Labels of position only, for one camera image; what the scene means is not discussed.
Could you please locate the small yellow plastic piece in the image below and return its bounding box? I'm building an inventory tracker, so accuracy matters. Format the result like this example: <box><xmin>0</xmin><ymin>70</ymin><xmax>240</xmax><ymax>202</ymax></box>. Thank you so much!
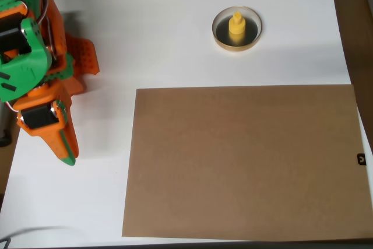
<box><xmin>227</xmin><ymin>12</ymin><xmax>246</xmax><ymax>46</ymax></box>

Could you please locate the round gold-rimmed dish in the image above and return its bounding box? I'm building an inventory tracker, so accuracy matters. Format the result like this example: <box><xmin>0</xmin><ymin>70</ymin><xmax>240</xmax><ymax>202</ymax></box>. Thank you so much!
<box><xmin>212</xmin><ymin>5</ymin><xmax>263</xmax><ymax>53</ymax></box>

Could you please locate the black metal clamp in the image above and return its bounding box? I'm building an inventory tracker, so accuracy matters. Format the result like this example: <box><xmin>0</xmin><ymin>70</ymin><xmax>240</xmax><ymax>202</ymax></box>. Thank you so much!
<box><xmin>0</xmin><ymin>101</ymin><xmax>14</xmax><ymax>148</ymax></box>

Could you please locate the white paper sheet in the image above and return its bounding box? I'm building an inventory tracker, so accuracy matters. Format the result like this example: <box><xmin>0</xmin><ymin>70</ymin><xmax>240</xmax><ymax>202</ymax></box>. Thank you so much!
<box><xmin>0</xmin><ymin>0</ymin><xmax>373</xmax><ymax>249</ymax></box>

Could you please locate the brown cardboard sheet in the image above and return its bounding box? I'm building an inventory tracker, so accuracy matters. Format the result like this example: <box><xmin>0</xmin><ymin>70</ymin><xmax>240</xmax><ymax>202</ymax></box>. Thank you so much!
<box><xmin>121</xmin><ymin>84</ymin><xmax>373</xmax><ymax>243</ymax></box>

